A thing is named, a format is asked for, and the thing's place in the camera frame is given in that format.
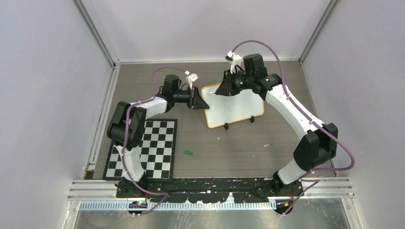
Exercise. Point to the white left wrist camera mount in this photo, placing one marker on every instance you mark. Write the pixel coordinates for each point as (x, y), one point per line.
(190, 78)

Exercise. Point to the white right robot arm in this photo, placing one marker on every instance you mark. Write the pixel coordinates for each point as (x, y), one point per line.
(316, 145)

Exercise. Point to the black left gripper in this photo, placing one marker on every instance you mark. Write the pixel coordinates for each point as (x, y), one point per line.
(198, 102)

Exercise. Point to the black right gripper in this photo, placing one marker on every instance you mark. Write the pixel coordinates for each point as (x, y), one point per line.
(227, 88)

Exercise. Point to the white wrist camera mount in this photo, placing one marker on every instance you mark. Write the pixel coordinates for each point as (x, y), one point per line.
(234, 59)
(190, 78)

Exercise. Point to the yellow framed whiteboard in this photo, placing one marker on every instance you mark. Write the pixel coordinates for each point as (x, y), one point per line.
(231, 109)

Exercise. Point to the black white chessboard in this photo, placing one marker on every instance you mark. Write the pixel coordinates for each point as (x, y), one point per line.
(156, 151)

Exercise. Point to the aluminium front rail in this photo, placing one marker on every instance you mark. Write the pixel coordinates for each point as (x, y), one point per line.
(101, 195)

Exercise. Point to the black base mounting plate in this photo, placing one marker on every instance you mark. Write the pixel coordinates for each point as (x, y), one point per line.
(207, 190)

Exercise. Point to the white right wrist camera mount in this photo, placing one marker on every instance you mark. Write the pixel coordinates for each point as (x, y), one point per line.
(234, 59)

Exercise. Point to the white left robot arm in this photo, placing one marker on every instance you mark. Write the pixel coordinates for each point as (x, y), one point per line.
(127, 124)

